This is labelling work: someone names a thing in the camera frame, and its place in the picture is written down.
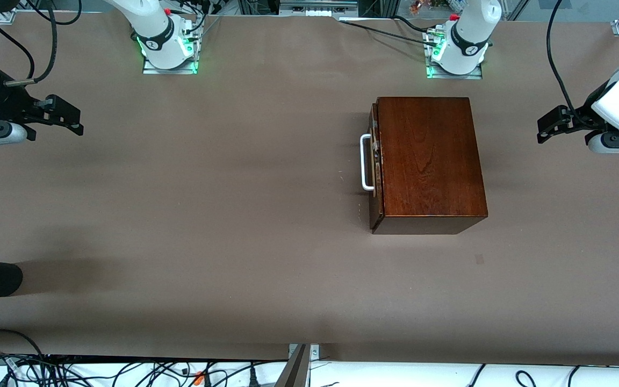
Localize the black cable on table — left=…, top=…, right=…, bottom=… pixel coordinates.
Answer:
left=339, top=19, right=442, bottom=49

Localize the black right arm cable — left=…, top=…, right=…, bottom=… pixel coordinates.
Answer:
left=0, top=11, right=36, bottom=81
left=17, top=0, right=82, bottom=87

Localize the dark diagonal beam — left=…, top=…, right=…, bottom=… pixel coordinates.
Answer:
left=275, top=344, right=310, bottom=387

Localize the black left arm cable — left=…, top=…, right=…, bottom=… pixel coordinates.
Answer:
left=548, top=0, right=598, bottom=130

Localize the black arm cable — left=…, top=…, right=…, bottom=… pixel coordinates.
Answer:
left=17, top=0, right=82, bottom=87
left=548, top=0, right=598, bottom=130
left=0, top=11, right=36, bottom=81

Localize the grey power strip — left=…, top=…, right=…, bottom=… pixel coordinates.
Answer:
left=279, top=0, right=358, bottom=18

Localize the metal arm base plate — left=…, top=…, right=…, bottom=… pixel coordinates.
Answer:
left=424, top=27, right=483, bottom=80
left=142, top=16, right=200, bottom=75

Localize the brown wooden cabinet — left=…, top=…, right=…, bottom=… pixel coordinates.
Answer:
left=374, top=97, right=488, bottom=235

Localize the black looped cable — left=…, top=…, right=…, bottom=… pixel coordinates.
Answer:
left=0, top=329, right=47, bottom=371

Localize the wooden drawer with white handle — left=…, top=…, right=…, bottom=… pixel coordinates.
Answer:
left=359, top=103, right=385, bottom=232

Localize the aluminium bracket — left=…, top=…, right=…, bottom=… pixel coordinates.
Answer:
left=288, top=344, right=320, bottom=371

